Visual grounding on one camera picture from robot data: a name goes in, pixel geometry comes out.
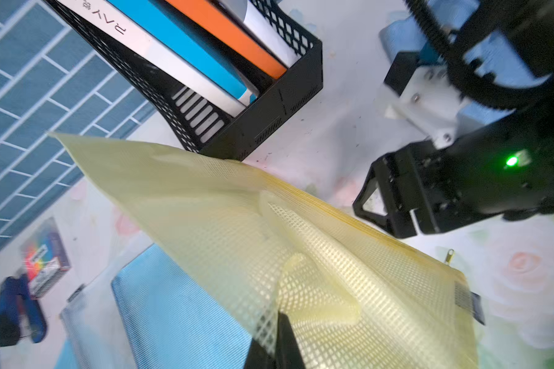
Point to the blue document bag far left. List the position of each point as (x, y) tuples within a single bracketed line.
[(67, 359)]

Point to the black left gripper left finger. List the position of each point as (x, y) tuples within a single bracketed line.
[(258, 358)]

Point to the colourful marker pack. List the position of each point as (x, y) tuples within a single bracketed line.
[(45, 258)]

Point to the blue stapler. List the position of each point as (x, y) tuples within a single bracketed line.
[(17, 301)]

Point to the light blue mesh document bag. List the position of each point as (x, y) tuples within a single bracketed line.
[(171, 322)]

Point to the orange book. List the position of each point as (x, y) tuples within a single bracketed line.
[(218, 24)]

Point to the white grey booklet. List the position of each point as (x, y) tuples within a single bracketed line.
[(256, 24)]

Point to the teal book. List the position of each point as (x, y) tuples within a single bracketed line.
[(191, 43)]

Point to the clear mesh document bag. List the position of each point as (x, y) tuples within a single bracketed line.
[(95, 330)]

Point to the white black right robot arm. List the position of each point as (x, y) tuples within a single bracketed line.
[(535, 37)]

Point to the black mesh file holder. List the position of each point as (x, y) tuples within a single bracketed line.
[(199, 125)]

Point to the blue microfiber cloth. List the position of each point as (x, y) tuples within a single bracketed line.
[(471, 39)]

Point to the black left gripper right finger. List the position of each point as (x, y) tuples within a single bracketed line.
[(287, 352)]

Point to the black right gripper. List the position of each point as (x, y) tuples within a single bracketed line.
[(505, 168)]

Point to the yellow mesh document bag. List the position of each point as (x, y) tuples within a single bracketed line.
[(355, 298)]

